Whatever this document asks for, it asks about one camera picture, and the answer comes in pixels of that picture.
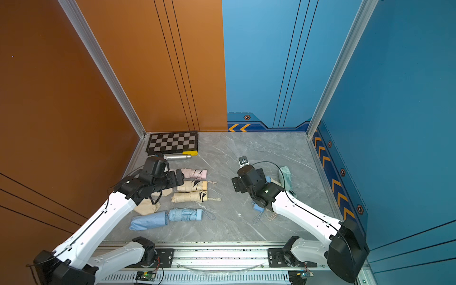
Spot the pale yellow umbrella sleeve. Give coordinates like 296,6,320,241
134,199,160,216

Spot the light blue umbrella sleeve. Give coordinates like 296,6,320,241
129,211,169,231

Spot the light blue sleeved umbrella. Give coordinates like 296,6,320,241
168,208,216,222

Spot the pink umbrella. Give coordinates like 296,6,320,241
181,169,207,180

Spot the cream umbrella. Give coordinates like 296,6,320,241
176,180,217,192

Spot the cream umbrella sleeve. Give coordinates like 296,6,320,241
152,188,173,197

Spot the pale yellow sleeved umbrella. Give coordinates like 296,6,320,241
172,191,222,203

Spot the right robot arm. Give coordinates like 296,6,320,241
232,164,370,283

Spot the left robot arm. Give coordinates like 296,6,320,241
29,169,184,285

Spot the beige sleeved umbrella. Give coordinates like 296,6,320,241
268,178,283,222

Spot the mint green sleeved umbrella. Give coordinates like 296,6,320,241
279,166,296,197

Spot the silver metal cylinder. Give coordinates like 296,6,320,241
163,154,192,161

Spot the checkerboard calibration board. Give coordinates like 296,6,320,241
146,131,198,156

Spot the yellow block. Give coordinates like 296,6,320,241
182,150,198,156

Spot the green circuit board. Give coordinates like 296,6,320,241
135,271,157,283

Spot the small right circuit board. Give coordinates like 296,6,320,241
296,270,314,280

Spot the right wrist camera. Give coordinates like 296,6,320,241
238,156,250,168

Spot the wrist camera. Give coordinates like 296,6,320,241
238,156,250,168
140,156,169,179

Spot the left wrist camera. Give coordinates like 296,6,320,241
140,156,169,179

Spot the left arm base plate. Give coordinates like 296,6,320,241
136,248,175,268

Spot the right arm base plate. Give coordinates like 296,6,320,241
267,248,318,268

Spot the aluminium front rail frame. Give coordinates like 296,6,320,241
63,240,378,285

